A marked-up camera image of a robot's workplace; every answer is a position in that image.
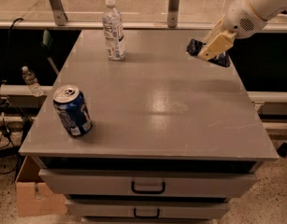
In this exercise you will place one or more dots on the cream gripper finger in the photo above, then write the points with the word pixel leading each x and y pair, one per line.
pixel 210 51
pixel 215 35

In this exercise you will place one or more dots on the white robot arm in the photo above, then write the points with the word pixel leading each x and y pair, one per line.
pixel 242 19

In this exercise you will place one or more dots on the clear plastic water bottle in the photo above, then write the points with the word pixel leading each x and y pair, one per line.
pixel 113 31

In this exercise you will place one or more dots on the small water bottle on ledge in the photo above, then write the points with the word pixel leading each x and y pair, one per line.
pixel 31 81

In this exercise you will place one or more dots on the grey drawer cabinet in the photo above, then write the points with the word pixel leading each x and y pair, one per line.
pixel 158 110

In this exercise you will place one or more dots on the blue soda can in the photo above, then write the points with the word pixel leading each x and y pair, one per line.
pixel 70 105

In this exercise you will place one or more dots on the upper grey drawer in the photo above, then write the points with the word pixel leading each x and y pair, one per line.
pixel 118 183

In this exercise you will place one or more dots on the grey drawer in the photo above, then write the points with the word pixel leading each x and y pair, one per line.
pixel 91 208
pixel 118 183

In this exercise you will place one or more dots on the lower grey drawer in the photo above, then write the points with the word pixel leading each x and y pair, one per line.
pixel 91 208

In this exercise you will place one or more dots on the cardboard box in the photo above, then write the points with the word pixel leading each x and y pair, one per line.
pixel 34 197

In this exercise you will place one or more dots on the middle metal railing bracket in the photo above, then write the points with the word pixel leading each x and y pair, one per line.
pixel 172 14

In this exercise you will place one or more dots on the metal railing bracket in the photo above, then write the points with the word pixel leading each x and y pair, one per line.
pixel 58 11
pixel 172 14

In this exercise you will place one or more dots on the left metal railing bracket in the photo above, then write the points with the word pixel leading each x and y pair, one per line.
pixel 58 11

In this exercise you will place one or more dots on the green handled tool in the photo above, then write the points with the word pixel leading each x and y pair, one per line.
pixel 46 45

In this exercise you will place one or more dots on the black upper drawer handle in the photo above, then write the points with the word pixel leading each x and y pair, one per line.
pixel 147 189

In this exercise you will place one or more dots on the black drawer handle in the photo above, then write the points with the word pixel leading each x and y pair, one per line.
pixel 147 189
pixel 146 213

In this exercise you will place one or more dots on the black lower drawer handle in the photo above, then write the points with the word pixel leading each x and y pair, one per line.
pixel 146 213

